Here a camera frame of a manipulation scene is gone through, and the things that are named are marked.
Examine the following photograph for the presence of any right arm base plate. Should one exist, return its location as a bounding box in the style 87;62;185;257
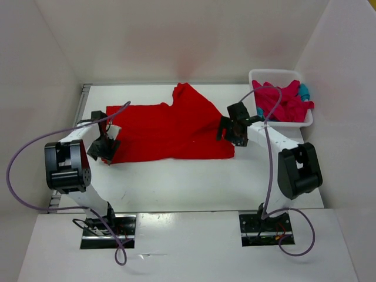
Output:
239;212;295;247

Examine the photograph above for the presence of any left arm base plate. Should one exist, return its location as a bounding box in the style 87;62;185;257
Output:
72;213;137;250

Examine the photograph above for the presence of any red t-shirt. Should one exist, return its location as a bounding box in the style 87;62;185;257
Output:
106;83;235;164

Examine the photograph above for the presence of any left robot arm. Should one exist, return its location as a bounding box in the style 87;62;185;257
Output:
44;120;121;235

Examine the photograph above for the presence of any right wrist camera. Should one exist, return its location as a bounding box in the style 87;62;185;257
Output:
227;102;250;120

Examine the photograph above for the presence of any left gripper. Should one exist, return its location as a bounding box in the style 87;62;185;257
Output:
86;135;120;165

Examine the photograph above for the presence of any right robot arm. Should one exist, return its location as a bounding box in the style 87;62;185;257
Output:
217;102;323;231

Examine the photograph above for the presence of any white plastic basket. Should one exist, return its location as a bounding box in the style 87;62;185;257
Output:
249;69;314;128

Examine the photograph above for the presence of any pink t-shirt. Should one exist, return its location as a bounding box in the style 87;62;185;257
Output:
251;79;315;123

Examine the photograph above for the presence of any teal t-shirt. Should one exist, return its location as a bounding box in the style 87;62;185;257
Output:
298;83;310;102

